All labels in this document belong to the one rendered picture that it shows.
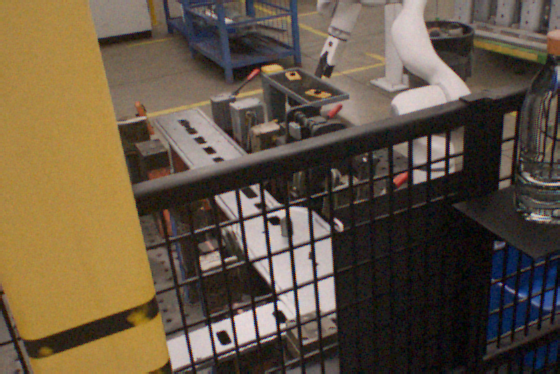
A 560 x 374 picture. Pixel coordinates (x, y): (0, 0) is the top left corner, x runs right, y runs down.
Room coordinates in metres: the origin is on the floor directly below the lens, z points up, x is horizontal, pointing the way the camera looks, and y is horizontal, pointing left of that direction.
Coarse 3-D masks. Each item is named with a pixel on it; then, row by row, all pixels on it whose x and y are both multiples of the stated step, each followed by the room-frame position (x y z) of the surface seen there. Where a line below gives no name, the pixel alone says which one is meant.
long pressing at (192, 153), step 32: (160, 128) 2.11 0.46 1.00; (192, 128) 2.08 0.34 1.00; (192, 160) 1.79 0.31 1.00; (224, 160) 1.77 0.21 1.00; (256, 192) 1.53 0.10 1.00; (256, 224) 1.35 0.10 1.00; (320, 224) 1.32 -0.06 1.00; (256, 256) 1.21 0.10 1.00; (288, 256) 1.19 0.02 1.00; (320, 256) 1.18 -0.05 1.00; (320, 288) 1.06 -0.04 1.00
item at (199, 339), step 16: (272, 304) 1.02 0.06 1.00; (224, 320) 0.99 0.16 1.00; (240, 320) 0.98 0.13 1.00; (272, 320) 0.97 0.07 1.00; (192, 336) 0.95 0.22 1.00; (208, 336) 0.94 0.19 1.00; (240, 336) 0.93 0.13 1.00; (176, 352) 0.91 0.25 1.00; (208, 352) 0.90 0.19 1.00; (240, 352) 0.89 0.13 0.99
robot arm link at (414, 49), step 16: (400, 0) 1.86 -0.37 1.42; (416, 0) 1.81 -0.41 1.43; (400, 16) 1.79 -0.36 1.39; (416, 16) 1.78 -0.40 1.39; (400, 32) 1.76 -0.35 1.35; (416, 32) 1.74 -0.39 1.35; (400, 48) 1.74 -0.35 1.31; (416, 48) 1.71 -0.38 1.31; (432, 48) 1.73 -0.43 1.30; (416, 64) 1.70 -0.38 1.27; (432, 64) 1.69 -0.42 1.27; (432, 80) 1.70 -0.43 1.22; (448, 80) 1.65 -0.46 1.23; (448, 96) 1.61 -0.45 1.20
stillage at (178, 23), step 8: (176, 0) 7.42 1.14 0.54; (192, 0) 7.39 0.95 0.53; (200, 0) 7.18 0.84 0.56; (208, 0) 7.21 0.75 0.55; (168, 8) 8.19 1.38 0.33; (176, 8) 7.56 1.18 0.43; (224, 8) 7.55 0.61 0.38; (232, 8) 8.04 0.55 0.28; (168, 16) 8.14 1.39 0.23; (184, 16) 7.13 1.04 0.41; (208, 16) 7.64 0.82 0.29; (232, 16) 7.51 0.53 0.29; (240, 16) 7.52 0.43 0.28; (168, 24) 8.16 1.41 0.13; (176, 24) 7.82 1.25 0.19; (184, 24) 7.84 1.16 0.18; (208, 24) 7.39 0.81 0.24; (168, 32) 8.18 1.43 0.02; (184, 32) 7.31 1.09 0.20; (200, 32) 7.32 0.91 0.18; (232, 32) 7.28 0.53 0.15
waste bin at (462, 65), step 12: (432, 24) 4.51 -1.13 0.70; (444, 24) 4.49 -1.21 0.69; (456, 24) 4.34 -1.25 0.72; (432, 36) 4.21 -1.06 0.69; (444, 36) 4.22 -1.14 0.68; (456, 36) 4.04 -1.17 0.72; (468, 36) 4.09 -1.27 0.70; (444, 48) 4.03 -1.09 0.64; (456, 48) 4.05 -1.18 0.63; (468, 48) 4.11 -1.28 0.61; (444, 60) 4.04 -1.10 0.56; (456, 60) 4.06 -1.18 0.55; (468, 60) 4.12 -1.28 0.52; (408, 72) 4.28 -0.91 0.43; (456, 72) 4.08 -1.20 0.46; (468, 72) 4.14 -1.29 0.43; (420, 84) 4.14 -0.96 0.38; (444, 132) 4.09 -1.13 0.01
